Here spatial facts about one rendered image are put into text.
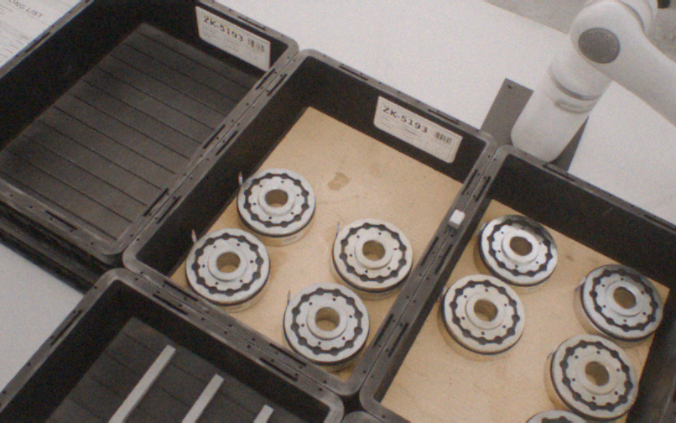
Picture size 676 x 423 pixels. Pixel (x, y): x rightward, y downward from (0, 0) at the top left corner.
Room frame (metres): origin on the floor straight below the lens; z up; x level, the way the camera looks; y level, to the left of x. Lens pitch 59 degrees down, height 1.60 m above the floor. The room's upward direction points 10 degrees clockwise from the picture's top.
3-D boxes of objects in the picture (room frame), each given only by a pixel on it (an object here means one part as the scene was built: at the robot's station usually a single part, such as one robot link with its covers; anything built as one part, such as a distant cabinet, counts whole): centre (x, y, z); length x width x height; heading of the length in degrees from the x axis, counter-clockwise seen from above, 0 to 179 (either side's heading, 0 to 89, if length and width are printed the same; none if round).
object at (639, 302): (0.41, -0.37, 0.86); 0.05 x 0.05 x 0.01
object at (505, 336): (0.36, -0.19, 0.86); 0.10 x 0.10 x 0.01
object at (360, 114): (0.44, 0.02, 0.87); 0.40 x 0.30 x 0.11; 158
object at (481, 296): (0.36, -0.19, 0.86); 0.05 x 0.05 x 0.01
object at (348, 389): (0.44, 0.02, 0.92); 0.40 x 0.30 x 0.02; 158
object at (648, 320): (0.41, -0.37, 0.86); 0.10 x 0.10 x 0.01
